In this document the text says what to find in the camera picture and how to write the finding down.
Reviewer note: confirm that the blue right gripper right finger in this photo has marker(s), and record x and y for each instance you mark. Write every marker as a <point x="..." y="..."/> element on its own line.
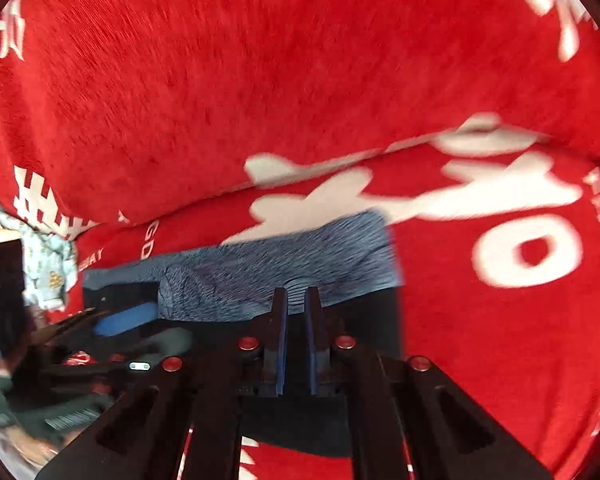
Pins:
<point x="317" y="344"/>

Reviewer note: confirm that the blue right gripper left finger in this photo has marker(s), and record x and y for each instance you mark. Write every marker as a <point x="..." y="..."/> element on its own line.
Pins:
<point x="275" y="348"/>

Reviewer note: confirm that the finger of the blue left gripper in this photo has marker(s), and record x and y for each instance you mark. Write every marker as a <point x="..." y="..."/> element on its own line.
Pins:
<point x="124" y="320"/>

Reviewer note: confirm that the black pants with blue waistband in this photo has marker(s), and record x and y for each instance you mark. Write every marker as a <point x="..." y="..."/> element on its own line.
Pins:
<point x="221" y="288"/>

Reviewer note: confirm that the white floral cloth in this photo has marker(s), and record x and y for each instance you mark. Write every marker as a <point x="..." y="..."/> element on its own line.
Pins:
<point x="50" y="266"/>

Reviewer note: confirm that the red wedding bed quilt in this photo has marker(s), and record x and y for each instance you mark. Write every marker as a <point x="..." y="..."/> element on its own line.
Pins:
<point x="496" y="233"/>

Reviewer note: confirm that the red wedding pillow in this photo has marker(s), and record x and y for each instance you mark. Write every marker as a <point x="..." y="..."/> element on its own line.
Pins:
<point x="119" y="111"/>

